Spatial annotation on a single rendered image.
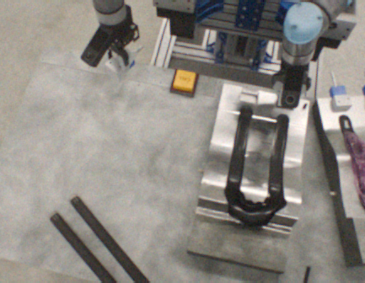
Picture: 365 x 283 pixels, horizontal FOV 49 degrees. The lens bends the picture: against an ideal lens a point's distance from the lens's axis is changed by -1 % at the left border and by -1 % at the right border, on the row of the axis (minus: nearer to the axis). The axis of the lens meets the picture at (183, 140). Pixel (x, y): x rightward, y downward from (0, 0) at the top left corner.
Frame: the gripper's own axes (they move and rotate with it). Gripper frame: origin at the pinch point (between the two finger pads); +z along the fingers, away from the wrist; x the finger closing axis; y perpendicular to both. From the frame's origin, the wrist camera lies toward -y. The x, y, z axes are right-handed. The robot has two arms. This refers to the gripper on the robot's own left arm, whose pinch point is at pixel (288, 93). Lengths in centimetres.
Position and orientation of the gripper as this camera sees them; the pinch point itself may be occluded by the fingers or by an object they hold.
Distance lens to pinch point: 120.0
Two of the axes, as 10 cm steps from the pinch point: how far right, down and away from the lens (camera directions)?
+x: -9.6, -1.6, 2.1
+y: 2.1, -9.4, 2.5
